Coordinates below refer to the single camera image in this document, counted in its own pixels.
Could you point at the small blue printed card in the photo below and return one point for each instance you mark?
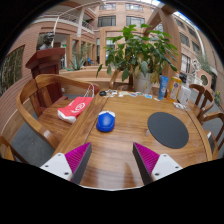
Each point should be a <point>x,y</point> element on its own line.
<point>148,96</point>

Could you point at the clear plastic packet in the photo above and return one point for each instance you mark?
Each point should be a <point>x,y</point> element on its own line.
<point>179,105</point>

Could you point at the blue squeeze tube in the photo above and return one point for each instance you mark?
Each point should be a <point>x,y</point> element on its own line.
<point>163,87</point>

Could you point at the dark red wooden pedestal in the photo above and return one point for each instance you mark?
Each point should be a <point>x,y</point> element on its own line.
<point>46,63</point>

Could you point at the dark bust statue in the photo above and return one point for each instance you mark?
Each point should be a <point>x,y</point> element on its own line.
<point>47,40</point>

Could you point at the blue and white computer mouse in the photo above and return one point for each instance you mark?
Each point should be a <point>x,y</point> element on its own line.
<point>105,123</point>

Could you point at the red paper shopping bag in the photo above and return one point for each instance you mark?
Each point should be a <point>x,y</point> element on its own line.
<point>74,108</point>

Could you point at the white statue on plinth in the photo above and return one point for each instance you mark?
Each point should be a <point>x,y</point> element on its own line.
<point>195,68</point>

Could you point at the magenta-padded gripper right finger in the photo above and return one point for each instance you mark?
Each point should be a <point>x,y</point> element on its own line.
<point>163,166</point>

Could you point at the yellow flowering potted plant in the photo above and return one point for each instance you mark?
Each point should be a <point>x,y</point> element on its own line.
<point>217,98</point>

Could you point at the black key fob with keys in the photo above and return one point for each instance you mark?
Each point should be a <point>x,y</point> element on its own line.
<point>102,93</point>

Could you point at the spiky green plant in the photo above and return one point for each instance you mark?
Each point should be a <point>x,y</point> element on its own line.
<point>78,61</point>

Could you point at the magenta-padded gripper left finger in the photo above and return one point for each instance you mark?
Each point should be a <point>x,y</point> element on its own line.
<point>58,165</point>

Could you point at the wooden armchair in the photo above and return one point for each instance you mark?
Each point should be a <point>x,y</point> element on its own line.
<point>113,80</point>
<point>6,150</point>
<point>53,120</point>
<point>213,116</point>
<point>201,100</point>

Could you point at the green plant in white pot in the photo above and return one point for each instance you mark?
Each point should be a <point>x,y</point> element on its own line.
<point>140,53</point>

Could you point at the round black mouse pad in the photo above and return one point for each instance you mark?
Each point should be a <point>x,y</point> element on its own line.
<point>168,130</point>

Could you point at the pale yellow card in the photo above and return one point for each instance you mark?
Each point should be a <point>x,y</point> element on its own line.
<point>123,94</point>

